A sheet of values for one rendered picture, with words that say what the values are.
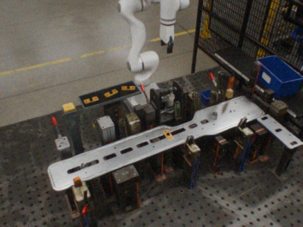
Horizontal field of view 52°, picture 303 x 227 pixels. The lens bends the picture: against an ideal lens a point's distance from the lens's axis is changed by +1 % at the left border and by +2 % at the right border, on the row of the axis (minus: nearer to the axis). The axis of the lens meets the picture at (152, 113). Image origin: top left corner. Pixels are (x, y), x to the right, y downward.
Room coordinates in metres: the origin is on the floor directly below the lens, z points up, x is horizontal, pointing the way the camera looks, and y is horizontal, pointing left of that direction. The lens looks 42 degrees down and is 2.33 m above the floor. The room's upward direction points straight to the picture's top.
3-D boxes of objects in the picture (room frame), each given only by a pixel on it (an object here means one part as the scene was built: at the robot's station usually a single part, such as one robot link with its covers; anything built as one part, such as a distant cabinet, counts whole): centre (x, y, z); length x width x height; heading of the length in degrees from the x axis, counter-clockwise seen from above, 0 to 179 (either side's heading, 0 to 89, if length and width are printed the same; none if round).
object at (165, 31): (1.55, -0.08, 1.55); 0.10 x 0.07 x 0.11; 20
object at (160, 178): (1.26, -0.03, 0.84); 0.17 x 0.06 x 0.29; 27
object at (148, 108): (1.46, 0.02, 0.89); 0.13 x 0.11 x 0.38; 27
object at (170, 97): (1.52, -0.09, 0.94); 0.18 x 0.13 x 0.49; 117
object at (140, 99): (1.87, 0.07, 0.89); 0.19 x 0.19 x 0.18
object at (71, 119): (1.37, 0.49, 0.92); 0.08 x 0.08 x 0.44; 27
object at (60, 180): (1.28, -0.08, 1.00); 1.38 x 0.22 x 0.02; 117
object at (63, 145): (1.18, 0.50, 0.88); 0.11 x 0.10 x 0.36; 27
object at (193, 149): (1.17, -0.23, 0.87); 0.12 x 0.09 x 0.35; 27
